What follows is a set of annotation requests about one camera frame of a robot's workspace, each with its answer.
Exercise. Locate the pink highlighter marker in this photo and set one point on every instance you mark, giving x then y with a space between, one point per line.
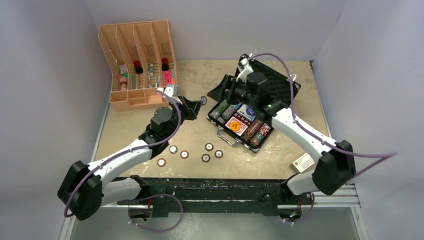
168 77

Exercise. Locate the red white poker chip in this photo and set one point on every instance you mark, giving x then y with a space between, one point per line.
184 154
161 162

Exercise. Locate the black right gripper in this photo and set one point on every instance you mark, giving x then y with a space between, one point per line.
219 93

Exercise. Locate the orange dealer button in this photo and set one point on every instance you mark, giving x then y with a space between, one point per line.
235 126

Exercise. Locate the peach plastic desk organizer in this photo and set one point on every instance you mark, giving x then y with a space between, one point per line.
147 42

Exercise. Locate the blue white poker chip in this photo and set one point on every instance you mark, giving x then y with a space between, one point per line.
203 100
173 149

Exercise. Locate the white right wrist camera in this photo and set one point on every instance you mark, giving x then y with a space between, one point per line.
244 69

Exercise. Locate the white playing card box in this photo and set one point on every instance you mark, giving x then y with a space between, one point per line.
302 164

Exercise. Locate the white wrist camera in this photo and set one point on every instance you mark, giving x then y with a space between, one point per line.
170 90
244 69

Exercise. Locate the black metal base rail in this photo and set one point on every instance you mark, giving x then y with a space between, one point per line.
269 197

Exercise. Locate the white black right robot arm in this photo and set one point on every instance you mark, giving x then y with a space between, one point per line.
334 165

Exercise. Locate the blue playing card deck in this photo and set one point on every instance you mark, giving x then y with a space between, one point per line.
247 112

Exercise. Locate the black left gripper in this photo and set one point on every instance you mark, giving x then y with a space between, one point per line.
190 107

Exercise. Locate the red black marker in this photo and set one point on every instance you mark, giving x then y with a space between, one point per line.
138 67
165 64

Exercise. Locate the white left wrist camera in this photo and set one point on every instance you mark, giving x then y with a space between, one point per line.
170 90

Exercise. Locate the black aluminium poker case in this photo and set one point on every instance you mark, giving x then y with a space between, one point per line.
259 130

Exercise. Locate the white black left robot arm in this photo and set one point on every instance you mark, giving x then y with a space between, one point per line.
82 189

